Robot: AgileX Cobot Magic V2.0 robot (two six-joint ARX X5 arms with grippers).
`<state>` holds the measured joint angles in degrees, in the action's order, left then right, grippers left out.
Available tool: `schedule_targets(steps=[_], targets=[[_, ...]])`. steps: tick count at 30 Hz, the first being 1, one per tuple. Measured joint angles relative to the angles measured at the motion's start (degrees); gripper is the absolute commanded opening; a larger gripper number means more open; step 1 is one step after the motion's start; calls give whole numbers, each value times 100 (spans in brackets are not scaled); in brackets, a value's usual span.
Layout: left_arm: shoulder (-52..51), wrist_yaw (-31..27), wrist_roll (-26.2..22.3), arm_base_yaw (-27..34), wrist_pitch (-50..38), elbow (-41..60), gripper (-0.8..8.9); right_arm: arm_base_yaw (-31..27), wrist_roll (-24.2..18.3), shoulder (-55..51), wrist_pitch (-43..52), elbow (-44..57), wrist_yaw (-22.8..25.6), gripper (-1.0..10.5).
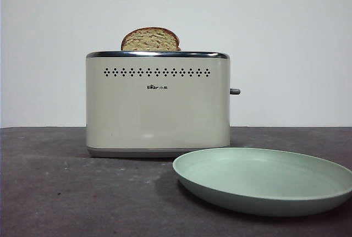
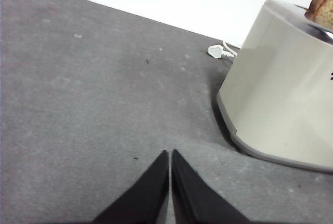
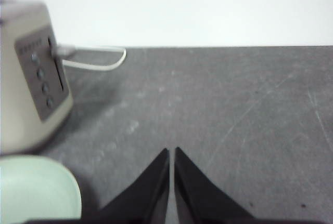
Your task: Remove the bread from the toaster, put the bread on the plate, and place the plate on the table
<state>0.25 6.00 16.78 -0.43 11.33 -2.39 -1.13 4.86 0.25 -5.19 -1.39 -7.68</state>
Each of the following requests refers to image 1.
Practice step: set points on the large toasted bread slice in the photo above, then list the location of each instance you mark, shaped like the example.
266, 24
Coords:
149, 40

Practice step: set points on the pale green round plate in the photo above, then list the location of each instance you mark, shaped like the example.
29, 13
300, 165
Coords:
261, 176

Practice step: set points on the cream toaster with chrome top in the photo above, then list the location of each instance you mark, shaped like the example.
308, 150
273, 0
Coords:
154, 110

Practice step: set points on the grey toaster lever knob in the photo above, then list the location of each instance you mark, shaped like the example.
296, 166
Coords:
235, 91

